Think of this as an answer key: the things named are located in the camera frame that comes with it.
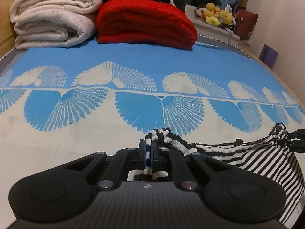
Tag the brown red cushion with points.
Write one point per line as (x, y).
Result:
(245, 23)

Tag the purple box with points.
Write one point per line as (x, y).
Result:
(268, 56)

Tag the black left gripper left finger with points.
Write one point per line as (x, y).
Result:
(117, 167)

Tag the yellow plush toys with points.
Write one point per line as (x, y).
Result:
(215, 16)

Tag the red folded blanket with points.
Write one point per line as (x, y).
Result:
(144, 21)

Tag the blue white patterned bedsheet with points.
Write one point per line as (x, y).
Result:
(60, 104)

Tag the white folded fleece blanket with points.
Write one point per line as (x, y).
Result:
(53, 23)

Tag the black white striped garment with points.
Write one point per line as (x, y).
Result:
(269, 157)

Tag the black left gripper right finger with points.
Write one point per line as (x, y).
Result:
(170, 170)

